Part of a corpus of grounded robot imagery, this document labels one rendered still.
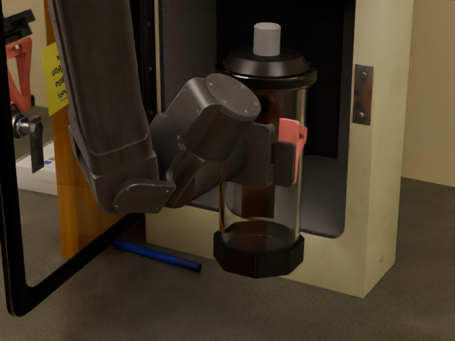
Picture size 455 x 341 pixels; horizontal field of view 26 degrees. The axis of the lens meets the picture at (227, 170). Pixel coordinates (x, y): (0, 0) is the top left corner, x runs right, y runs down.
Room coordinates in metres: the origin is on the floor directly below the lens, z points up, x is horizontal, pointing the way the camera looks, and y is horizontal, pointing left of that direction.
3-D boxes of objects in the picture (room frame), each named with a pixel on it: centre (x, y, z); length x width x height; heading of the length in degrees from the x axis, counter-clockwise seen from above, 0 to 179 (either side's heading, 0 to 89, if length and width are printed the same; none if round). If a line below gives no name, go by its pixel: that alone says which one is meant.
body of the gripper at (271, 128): (0.91, 0.01, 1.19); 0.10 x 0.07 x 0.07; 62
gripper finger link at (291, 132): (0.96, -0.05, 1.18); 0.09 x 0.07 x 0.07; 152
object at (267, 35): (1.01, -0.04, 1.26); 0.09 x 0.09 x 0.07
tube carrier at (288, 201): (1.00, -0.04, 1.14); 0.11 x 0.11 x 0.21
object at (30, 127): (0.96, 0.20, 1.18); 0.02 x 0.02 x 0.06; 67
